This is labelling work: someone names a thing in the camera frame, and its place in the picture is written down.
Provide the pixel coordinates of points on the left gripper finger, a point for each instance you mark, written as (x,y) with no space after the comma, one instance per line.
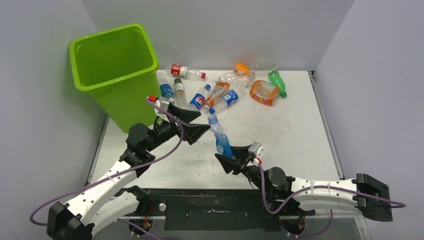
(182,114)
(192,132)

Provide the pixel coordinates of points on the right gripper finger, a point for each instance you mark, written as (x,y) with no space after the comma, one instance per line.
(242,152)
(229,164)

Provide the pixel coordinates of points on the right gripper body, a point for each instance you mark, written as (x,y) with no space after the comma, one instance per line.
(254,173)

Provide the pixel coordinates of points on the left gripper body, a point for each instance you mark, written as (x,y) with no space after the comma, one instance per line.
(164,132)

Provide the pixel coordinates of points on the blue label crushed water bottle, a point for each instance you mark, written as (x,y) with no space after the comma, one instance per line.
(222,142)

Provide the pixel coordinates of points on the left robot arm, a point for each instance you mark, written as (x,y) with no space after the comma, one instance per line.
(106,200)

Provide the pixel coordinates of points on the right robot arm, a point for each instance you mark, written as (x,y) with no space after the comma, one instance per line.
(363,194)

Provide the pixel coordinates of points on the blue label bottle near bin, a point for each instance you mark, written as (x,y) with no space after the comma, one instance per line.
(165,88)

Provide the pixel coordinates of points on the green plastic bin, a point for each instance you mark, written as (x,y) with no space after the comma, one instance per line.
(118,68)

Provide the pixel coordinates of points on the pepsi bottle centre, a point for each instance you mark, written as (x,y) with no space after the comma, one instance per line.
(199,98)

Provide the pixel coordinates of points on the green cap white label bottle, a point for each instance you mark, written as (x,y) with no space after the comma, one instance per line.
(179,93)

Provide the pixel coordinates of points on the orange label slim bottle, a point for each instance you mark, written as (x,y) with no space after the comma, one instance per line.
(219,89)

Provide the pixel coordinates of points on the blue label blue cap bottle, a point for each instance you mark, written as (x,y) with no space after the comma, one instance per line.
(228,99)

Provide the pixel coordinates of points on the red label clear bottle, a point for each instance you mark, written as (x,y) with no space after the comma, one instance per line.
(185,72)

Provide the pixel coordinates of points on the clear crushed bottle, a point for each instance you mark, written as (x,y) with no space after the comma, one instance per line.
(235,79)

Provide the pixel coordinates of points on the crushed orange tea bottle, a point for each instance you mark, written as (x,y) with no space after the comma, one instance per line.
(264,92)

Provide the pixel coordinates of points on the orange bottle at back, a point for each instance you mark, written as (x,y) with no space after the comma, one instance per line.
(243,70)

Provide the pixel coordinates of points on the green plastic bottle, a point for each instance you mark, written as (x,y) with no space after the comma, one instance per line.
(278,81)

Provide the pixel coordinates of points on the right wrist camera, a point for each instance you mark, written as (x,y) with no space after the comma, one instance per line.
(256,151)

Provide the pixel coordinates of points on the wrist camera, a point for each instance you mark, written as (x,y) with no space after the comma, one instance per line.
(256,151)
(160,105)

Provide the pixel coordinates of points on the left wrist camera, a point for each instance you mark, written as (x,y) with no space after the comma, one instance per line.
(160,105)

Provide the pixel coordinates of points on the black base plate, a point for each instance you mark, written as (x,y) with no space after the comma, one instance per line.
(211,209)

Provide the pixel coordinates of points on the aluminium table edge rail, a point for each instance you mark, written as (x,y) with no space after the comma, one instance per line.
(326,127)

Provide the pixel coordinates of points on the clear bottle at wall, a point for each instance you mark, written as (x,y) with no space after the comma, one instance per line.
(265,65)

